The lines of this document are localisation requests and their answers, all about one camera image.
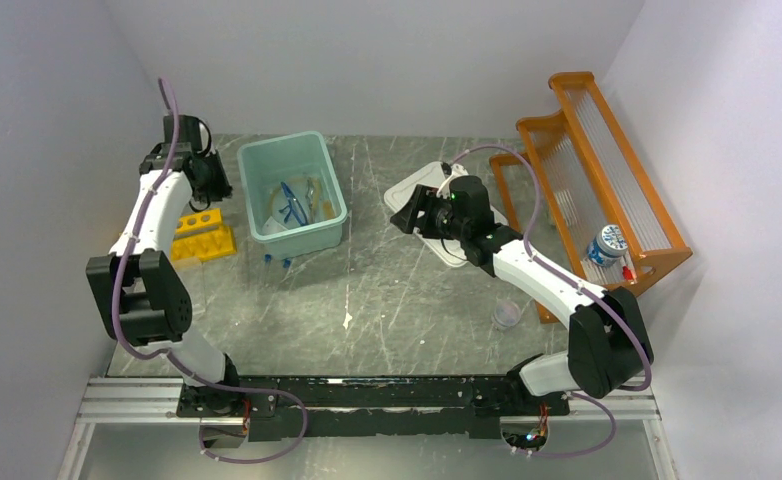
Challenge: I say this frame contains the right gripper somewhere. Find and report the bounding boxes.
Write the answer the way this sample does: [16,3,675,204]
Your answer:
[390,184,468,242]

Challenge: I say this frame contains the teal plastic bin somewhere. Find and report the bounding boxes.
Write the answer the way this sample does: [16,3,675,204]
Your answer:
[237,131,348,260]

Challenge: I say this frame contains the yellow test tube rack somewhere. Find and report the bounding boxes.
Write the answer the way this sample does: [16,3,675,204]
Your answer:
[170,208,238,262]

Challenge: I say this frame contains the blue safety goggles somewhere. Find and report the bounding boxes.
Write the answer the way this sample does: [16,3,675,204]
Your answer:
[279,182,309,227]

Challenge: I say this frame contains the metal scissors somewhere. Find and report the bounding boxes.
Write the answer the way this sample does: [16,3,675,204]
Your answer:
[304,177,322,209]

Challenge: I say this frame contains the amber rubber tube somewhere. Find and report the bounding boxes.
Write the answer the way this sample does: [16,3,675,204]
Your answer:
[268,178,336,229]

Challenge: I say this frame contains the small white plastic bag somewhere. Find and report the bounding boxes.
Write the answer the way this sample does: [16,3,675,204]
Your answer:
[260,217,289,236]

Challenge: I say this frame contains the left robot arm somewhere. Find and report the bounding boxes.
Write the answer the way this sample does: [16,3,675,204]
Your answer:
[85,114,244,416]

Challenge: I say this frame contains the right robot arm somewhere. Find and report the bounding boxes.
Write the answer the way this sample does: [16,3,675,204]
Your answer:
[390,176,653,414]

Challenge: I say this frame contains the white bin lid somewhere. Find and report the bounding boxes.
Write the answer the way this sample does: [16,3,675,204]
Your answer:
[384,161,471,268]

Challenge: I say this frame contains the clear petri dish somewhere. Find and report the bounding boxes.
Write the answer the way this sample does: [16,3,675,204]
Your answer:
[492,300,522,330]

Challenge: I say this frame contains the orange wooden rack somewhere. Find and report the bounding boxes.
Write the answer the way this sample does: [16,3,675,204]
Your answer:
[489,72,692,295]

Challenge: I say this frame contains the white blue bottle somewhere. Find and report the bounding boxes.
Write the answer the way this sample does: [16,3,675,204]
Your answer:
[586,224,629,268]

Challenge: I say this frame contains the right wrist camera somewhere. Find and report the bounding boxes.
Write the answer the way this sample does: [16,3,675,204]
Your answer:
[436,162,469,199]

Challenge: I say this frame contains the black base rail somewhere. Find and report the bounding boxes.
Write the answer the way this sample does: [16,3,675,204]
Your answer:
[76,374,661,442]

